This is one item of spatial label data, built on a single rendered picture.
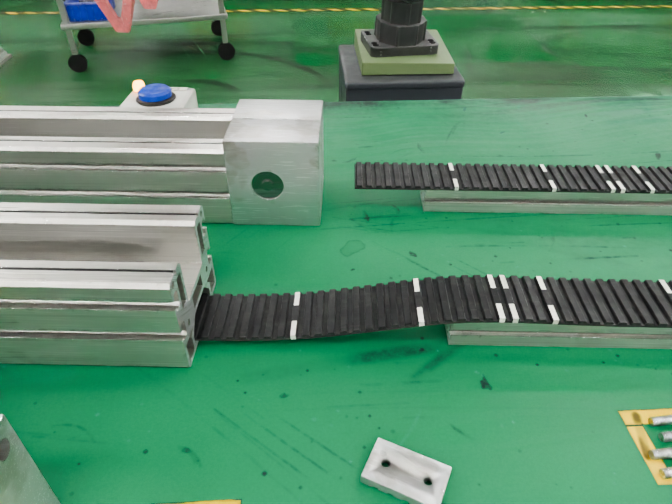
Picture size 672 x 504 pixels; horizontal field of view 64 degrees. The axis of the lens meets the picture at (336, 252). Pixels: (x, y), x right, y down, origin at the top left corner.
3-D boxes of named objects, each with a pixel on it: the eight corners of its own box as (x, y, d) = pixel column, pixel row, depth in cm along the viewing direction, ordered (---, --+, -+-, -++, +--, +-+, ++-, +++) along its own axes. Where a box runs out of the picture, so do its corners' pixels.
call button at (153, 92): (177, 97, 68) (174, 82, 67) (168, 110, 65) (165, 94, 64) (146, 97, 68) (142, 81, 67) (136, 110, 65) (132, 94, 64)
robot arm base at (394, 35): (422, 35, 98) (359, 38, 96) (429, -13, 93) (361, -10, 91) (439, 54, 92) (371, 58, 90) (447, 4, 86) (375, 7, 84)
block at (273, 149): (324, 167, 65) (324, 91, 59) (320, 226, 56) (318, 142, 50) (251, 165, 65) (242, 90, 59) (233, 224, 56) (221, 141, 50)
